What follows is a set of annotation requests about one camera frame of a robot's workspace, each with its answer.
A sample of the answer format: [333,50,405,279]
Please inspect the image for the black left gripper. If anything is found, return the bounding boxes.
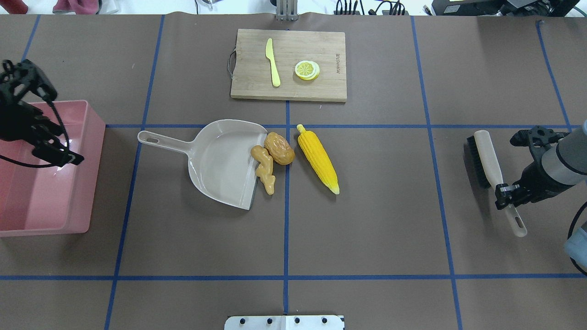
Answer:
[0,59,85,166]

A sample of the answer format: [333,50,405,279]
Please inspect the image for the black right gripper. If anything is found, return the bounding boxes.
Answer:
[495,126,570,210]

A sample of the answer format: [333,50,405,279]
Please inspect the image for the beige hand brush black bristles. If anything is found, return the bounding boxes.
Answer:
[467,130,527,237]

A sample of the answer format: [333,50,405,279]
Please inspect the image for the beige plastic dustpan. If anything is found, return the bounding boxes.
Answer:
[138,119,268,210]

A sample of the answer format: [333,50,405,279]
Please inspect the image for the yellow toy corn cob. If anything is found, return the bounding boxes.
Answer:
[296,124,340,195]

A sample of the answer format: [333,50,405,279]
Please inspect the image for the tan toy ginger root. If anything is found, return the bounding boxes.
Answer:
[250,145,276,196]

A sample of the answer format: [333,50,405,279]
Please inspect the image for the brown toy potato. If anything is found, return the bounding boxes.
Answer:
[264,132,295,165]

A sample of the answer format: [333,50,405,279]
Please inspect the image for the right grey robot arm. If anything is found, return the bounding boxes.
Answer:
[480,126,587,237]

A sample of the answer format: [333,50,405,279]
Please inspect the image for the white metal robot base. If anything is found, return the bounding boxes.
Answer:
[224,315,346,330]

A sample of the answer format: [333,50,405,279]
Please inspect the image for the pink plastic bin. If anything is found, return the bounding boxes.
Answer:
[0,100,105,237]

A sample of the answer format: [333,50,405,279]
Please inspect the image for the red cloth at table edge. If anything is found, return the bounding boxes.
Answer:
[0,0,103,15]

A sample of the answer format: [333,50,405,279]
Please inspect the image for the black equipment at table corner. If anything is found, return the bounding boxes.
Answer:
[432,0,579,17]

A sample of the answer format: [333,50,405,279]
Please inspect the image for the yellow lemon slices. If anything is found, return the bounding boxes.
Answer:
[294,60,321,81]

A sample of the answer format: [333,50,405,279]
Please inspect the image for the yellow plastic knife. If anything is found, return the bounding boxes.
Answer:
[265,38,281,88]

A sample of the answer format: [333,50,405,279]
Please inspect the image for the wooden cutting board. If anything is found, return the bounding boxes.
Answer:
[230,28,347,103]

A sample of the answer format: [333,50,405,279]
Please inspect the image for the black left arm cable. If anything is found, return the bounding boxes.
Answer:
[0,87,76,169]

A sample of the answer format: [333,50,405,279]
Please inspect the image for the black cables at table edge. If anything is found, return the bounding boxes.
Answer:
[334,0,409,16]

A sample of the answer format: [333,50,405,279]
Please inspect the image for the grey metal camera post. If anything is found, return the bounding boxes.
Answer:
[271,0,299,21]

